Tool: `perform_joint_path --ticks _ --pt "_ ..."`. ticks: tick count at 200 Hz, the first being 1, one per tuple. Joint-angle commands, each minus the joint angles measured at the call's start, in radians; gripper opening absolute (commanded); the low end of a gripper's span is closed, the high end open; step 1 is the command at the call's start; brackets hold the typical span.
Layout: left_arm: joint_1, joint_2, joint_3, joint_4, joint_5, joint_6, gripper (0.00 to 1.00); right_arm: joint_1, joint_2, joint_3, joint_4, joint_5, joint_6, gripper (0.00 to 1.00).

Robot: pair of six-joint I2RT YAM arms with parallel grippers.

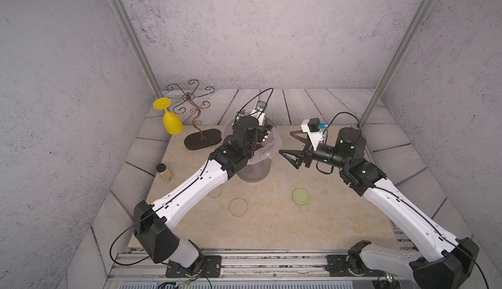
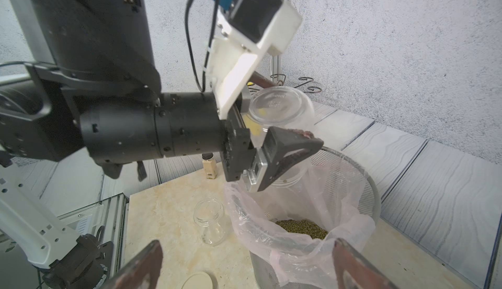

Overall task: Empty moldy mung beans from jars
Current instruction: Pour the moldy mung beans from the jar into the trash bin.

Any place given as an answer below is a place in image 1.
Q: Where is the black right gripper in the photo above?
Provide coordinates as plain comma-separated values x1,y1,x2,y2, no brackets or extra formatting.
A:
281,130,352,173

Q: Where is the grey bin with plastic liner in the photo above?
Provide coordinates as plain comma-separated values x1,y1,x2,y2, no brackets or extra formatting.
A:
215,116,282,183

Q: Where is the green jar lid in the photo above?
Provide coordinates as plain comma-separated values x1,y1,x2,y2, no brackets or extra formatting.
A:
292,188,311,206

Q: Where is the glass jar with beige lid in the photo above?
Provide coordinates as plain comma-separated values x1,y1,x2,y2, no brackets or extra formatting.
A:
208,186,223,198

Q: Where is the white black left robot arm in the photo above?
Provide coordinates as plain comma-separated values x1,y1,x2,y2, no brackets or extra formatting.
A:
128,111,271,271

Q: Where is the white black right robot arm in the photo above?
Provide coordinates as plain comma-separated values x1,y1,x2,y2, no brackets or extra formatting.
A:
279,127,479,288

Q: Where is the dark metal scroll stand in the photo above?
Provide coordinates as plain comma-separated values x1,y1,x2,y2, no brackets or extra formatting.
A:
166,79,222,150

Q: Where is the yellow plastic goblet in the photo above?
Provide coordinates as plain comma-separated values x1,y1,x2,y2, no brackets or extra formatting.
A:
153,98,183,135

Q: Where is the small black-capped spice bottle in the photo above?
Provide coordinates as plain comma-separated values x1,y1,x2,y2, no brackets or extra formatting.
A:
156,163,173,183

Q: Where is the right aluminium frame post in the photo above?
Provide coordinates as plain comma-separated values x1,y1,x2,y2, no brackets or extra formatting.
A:
360,0,435,128

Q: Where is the aluminium frame post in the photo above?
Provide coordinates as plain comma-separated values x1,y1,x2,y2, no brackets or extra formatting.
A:
109,0,163,98
360,0,435,128

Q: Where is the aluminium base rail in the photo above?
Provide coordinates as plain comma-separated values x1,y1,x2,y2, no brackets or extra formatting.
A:
105,229,448,289

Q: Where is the left aluminium frame post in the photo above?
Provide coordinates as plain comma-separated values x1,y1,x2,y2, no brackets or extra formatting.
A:
109,0,163,98

